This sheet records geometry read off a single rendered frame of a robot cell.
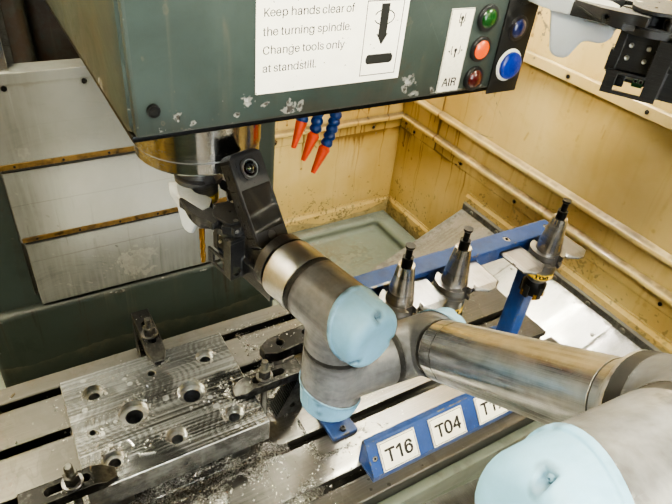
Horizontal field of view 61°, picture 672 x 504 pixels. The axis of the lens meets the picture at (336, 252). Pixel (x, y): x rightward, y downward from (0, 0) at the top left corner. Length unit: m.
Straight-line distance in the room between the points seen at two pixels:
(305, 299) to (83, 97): 0.70
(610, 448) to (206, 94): 0.39
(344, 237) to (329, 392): 1.49
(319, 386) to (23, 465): 0.62
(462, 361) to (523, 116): 1.13
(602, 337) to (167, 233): 1.09
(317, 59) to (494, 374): 0.34
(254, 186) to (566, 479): 0.48
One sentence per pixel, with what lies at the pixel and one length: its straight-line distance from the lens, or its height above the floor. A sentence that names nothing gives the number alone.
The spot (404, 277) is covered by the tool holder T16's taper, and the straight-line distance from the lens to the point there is 0.85.
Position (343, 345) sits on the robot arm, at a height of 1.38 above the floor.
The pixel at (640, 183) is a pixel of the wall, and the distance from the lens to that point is 1.48.
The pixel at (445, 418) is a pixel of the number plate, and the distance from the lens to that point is 1.11.
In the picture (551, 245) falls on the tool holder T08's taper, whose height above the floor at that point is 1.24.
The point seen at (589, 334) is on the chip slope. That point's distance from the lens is 1.60.
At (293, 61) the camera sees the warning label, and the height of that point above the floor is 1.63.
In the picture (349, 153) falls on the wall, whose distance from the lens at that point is 2.02.
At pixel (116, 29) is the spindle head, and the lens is 0.49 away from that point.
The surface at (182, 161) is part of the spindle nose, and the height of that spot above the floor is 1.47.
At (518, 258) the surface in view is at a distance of 1.07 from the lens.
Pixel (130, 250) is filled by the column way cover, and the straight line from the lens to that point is 1.38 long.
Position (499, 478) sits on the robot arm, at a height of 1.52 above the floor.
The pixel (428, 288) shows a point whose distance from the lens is 0.94.
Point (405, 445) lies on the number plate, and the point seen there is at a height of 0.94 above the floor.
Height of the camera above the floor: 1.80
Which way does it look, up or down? 37 degrees down
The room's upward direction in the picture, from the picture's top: 7 degrees clockwise
